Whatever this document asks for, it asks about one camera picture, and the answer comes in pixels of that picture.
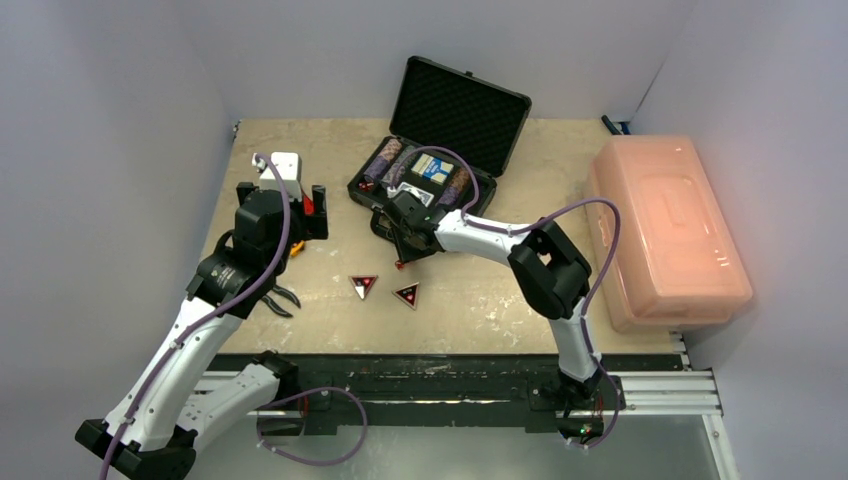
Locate grey purple poker chip stack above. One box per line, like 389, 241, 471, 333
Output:
438, 185, 464, 206

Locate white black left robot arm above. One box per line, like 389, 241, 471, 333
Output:
75, 182, 328, 479

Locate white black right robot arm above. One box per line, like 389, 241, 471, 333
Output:
382, 192, 602, 407

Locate black poker set case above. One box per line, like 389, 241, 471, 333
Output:
347, 56, 532, 241

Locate red black utility knife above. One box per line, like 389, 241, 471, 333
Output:
301, 190, 315, 216

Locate blue backed playing card deck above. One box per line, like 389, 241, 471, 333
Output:
396, 182, 434, 207

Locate yellow tape measure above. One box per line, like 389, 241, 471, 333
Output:
289, 241, 306, 258

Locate triangular dealer button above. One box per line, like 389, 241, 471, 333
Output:
349, 275, 379, 300
392, 282, 420, 311

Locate black pliers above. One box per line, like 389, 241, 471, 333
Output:
261, 284, 303, 319

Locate blue orange poker chip stack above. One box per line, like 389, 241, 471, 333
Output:
381, 163, 407, 188

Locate blue boxed card deck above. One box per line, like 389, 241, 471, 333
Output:
412, 153, 454, 185

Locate orange purple poker chip stack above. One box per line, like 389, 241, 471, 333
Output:
378, 138, 404, 162

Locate blue object behind bin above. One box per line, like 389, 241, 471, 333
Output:
600, 115, 631, 135

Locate translucent pink storage bin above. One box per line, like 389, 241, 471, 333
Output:
584, 135, 752, 333

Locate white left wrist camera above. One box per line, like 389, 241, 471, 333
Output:
252, 152, 303, 202

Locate black aluminium mounting rail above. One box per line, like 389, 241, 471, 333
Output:
192, 354, 723, 439

